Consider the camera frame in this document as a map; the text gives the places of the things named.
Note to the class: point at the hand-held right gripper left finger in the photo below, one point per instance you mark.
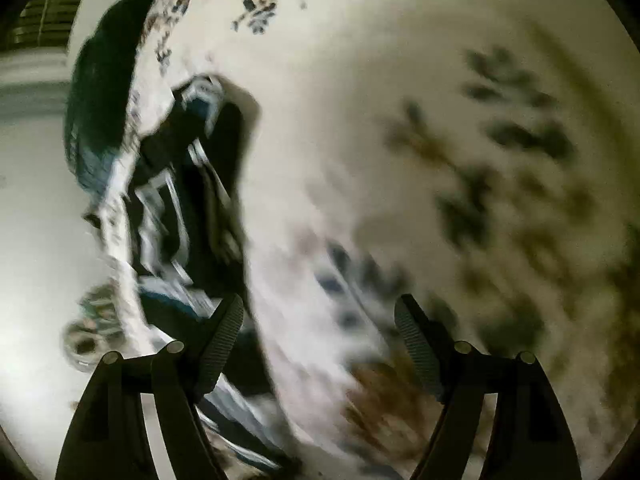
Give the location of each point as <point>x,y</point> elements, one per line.
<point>226,327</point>

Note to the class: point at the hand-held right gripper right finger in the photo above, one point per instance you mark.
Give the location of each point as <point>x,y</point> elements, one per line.
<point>414,340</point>

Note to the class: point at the dark striped cloth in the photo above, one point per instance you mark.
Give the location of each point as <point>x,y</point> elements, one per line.
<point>175,195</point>

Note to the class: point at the round green patterned object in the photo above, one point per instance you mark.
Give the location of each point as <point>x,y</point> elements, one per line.
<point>92,330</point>

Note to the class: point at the white floral bedsheet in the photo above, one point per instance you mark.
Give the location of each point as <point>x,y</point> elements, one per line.
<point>380,125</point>

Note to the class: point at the dark teal cloth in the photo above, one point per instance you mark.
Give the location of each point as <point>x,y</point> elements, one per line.
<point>102,90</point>

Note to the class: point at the window blinds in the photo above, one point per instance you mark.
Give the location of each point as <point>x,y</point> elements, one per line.
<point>42,15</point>

